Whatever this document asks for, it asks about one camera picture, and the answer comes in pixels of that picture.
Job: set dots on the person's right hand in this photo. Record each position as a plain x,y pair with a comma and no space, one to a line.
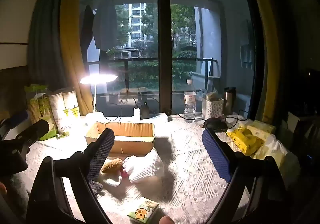
166,220

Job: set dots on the hanging dark garment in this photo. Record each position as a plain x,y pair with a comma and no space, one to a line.
87,26

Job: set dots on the dark window frame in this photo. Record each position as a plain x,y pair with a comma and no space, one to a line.
164,38

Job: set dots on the steel thermos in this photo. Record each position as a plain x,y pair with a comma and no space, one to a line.
228,101

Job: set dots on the small white cloth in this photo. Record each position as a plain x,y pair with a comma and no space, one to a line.
112,180

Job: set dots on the pink plush toy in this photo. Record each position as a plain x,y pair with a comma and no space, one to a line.
124,173

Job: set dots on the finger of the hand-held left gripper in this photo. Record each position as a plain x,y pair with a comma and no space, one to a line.
33,129

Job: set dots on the white textured tablecloth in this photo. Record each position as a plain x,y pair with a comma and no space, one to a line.
190,164

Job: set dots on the beige packet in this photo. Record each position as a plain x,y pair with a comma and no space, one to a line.
212,96

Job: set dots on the white perforated basket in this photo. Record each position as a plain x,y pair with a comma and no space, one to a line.
212,109

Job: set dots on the brown bristly plush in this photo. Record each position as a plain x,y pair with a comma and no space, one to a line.
112,165

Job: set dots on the crumpled clear plastic bag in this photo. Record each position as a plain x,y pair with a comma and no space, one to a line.
201,94

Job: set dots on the yellow curtain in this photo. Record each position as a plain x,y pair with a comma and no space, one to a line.
268,63
71,38

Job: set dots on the clear water bottle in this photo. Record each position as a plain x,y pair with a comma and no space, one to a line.
190,106

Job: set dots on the cardboard box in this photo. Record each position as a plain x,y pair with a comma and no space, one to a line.
130,145

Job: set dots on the black balcony railing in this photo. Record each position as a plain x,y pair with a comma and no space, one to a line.
140,58

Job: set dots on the grey curtain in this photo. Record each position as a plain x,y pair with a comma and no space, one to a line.
42,38

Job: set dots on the black power adapter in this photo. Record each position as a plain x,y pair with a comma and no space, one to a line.
144,111

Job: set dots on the white power strip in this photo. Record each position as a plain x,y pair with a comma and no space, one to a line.
160,117

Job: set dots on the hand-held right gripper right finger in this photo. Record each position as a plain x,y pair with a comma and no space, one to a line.
216,156

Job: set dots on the white charger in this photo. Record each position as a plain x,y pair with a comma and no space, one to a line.
136,114

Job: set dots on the hanging grey cloth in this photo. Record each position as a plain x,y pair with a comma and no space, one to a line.
246,56

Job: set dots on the green paper cup pack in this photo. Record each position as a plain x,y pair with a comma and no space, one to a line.
37,109

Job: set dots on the white paper cup pack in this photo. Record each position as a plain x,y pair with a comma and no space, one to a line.
62,111

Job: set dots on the black round device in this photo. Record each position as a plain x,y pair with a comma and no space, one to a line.
215,124

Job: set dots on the white desk lamp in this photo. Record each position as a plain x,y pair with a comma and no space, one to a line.
98,78

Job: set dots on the person's left hand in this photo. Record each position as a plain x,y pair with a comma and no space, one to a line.
2,188

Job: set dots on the white plastic bag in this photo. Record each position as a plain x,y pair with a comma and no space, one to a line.
272,149

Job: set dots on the grey dotted cloth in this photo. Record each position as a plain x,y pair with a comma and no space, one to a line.
96,186

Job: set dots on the pale yellow tissue pack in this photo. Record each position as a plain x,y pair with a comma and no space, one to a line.
262,127

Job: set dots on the yellow wipes packet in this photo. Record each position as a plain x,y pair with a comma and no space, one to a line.
246,140

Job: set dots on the cartoon duck tissue pack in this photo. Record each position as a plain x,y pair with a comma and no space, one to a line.
142,210

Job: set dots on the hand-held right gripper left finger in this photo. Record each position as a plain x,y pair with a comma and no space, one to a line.
102,154

